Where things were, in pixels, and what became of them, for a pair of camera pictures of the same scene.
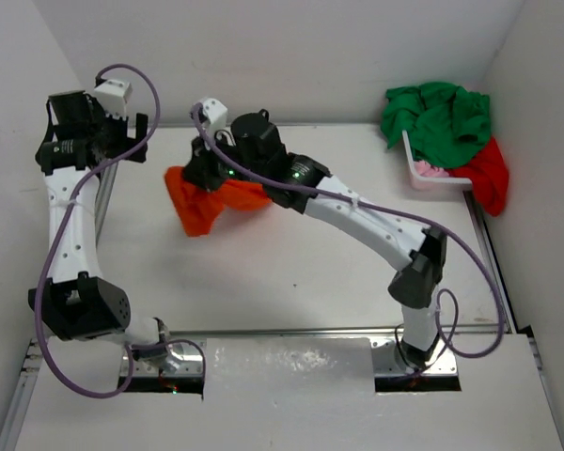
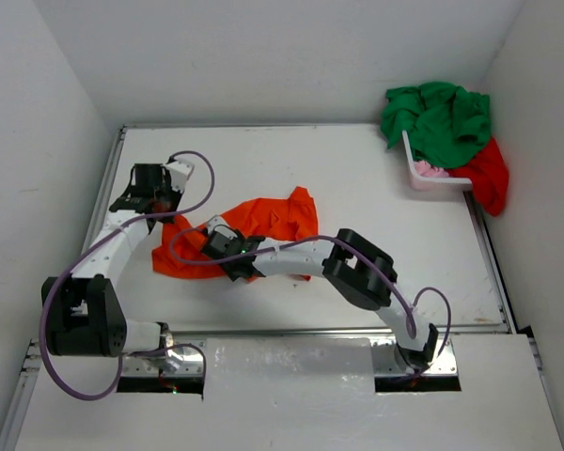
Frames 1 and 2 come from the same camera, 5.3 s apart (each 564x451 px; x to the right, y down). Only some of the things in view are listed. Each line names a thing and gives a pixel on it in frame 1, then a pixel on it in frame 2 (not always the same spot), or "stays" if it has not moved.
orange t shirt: x=200 y=208 -> x=284 y=217
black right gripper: x=199 y=168 -> x=229 y=270
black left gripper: x=125 y=142 -> x=175 y=194
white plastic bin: x=431 y=183 stays
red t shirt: x=489 y=178 stays
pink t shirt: x=424 y=168 stays
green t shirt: x=445 y=123 stays
